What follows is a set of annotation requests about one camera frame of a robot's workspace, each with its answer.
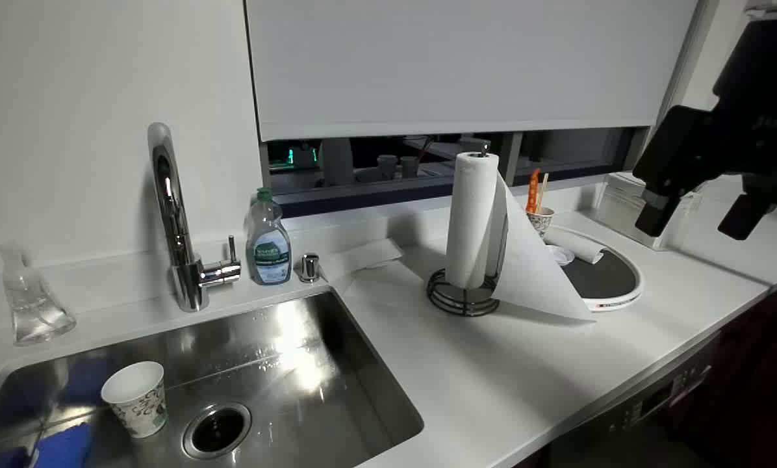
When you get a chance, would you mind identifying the white plastic cup lid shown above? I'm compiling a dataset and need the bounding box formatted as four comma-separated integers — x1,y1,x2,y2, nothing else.
547,245,578,268

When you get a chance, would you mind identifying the paper cup holding chopsticks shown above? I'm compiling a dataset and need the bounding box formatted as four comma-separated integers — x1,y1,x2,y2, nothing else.
527,206,557,240

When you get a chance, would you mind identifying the white paper towel roll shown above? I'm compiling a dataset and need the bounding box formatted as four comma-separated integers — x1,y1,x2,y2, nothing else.
443,147,599,323

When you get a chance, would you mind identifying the rolled white cloth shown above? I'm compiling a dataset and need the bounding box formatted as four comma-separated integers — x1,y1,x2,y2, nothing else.
547,225,609,268

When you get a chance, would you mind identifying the clear dish soap bottle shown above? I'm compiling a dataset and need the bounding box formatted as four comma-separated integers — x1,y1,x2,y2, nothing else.
245,185,296,288

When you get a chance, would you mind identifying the dark under-counter cabinet front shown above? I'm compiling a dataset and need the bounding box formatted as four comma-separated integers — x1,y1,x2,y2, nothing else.
514,280,777,468

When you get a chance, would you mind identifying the chrome kitchen faucet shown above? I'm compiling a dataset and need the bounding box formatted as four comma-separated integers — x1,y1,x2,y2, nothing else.
146,119,245,315

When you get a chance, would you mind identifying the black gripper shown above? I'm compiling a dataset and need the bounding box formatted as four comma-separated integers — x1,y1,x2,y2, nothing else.
632,102,721,240

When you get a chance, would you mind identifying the small chrome counter knob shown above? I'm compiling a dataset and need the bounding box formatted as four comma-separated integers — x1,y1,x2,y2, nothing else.
295,251,322,287

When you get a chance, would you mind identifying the patterned paper cup without lid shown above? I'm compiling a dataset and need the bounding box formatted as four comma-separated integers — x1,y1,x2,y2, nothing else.
100,358,172,443

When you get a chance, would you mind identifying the stainless steel sink basin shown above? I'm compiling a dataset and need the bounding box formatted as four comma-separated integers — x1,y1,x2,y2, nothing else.
0,287,426,468

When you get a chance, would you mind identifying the white roller blind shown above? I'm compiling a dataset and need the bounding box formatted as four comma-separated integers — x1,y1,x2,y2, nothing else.
245,0,704,145

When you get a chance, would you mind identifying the black wire paper towel holder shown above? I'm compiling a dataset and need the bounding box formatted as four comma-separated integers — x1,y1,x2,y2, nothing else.
426,142,505,319

